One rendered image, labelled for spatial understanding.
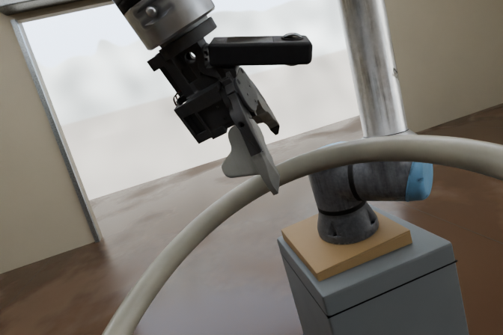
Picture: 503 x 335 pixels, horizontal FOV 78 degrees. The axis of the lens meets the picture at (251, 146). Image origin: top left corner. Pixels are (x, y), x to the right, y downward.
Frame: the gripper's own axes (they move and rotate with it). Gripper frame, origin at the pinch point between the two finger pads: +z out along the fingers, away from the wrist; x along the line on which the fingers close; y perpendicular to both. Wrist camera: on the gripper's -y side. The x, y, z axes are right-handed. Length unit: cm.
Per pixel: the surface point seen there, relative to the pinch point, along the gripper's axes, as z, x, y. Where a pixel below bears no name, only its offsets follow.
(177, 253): 1.8, 8.8, 16.4
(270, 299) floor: 156, -96, 88
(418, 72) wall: 243, -508, -141
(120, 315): 1.0, 16.5, 21.4
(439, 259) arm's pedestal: 63, -25, -16
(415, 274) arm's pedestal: 62, -21, -9
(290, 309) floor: 155, -85, 72
